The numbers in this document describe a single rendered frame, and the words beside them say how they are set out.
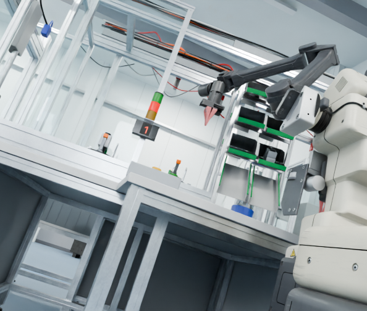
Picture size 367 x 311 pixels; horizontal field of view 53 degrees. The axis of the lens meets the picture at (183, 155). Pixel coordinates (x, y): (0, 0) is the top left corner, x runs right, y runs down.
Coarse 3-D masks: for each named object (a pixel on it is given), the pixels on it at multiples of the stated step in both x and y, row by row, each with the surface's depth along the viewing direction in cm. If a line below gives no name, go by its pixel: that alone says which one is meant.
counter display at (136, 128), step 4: (136, 120) 183; (140, 120) 183; (136, 124) 182; (140, 124) 183; (152, 124) 184; (136, 128) 182; (140, 128) 182; (152, 128) 183; (156, 128) 184; (136, 132) 181; (152, 132) 183; (156, 132) 183; (148, 136) 182; (152, 136) 182
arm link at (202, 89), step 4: (224, 72) 163; (228, 72) 164; (220, 76) 163; (224, 76) 162; (216, 80) 165; (220, 80) 164; (224, 80) 162; (208, 84) 164; (200, 88) 166; (204, 88) 165; (200, 92) 167; (204, 92) 165; (208, 92) 164; (224, 92) 166; (228, 92) 165; (204, 96) 168
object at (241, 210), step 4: (232, 208) 252; (236, 208) 250; (240, 208) 248; (244, 208) 248; (240, 212) 247; (244, 212) 247; (248, 212) 248; (252, 212) 250; (248, 216) 248; (252, 216) 251
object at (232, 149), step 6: (234, 138) 196; (240, 138) 196; (246, 138) 196; (234, 144) 197; (240, 144) 196; (246, 144) 196; (252, 144) 196; (228, 150) 170; (234, 150) 170; (240, 150) 191; (246, 150) 197; (252, 150) 194; (240, 156) 170; (246, 156) 169; (252, 156) 169
